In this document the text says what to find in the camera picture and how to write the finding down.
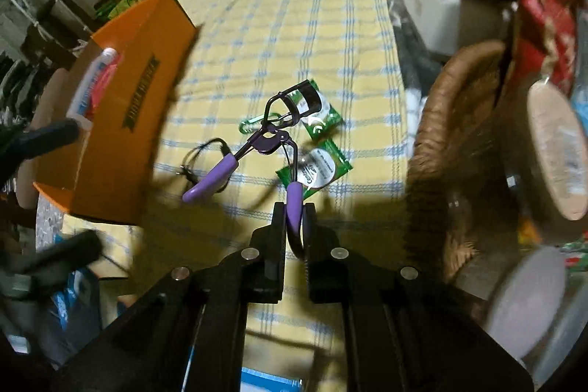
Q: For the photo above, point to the purple eyelash curler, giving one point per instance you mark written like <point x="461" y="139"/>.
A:
<point x="220" y="171"/>

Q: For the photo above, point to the red gold snack bag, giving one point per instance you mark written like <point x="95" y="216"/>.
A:
<point x="546" y="20"/>

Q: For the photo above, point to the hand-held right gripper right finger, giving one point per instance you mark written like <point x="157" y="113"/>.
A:
<point x="317" y="272"/>

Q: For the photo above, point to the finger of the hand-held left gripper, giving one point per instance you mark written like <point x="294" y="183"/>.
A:
<point x="64" y="252"/>
<point x="46" y="137"/>

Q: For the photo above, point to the brown jar with beige lid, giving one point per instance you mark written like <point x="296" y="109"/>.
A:
<point x="551" y="144"/>

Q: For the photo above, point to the yellow checked cloth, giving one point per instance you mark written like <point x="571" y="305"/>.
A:
<point x="285" y="29"/>

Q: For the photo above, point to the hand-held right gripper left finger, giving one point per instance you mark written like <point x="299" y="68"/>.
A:
<point x="271" y="272"/>

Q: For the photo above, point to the wicker basket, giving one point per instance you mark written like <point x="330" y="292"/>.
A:
<point x="441" y="107"/>

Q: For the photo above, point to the clear round plastic lid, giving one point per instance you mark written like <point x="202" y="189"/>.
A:
<point x="523" y="304"/>
<point x="565" y="346"/>

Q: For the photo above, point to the strawberry drink bottle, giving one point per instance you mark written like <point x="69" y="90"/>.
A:
<point x="89" y="86"/>

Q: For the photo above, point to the orange cardboard box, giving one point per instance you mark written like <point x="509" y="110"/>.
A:
<point x="133" y="98"/>

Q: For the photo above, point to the green candy packet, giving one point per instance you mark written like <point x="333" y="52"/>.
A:
<point x="328" y="116"/>
<point x="321" y="169"/>

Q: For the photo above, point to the green plastic bag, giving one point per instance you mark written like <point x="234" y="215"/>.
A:
<point x="115" y="5"/>

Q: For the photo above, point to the green carabiner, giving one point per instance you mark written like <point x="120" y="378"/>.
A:
<point x="252" y="124"/>

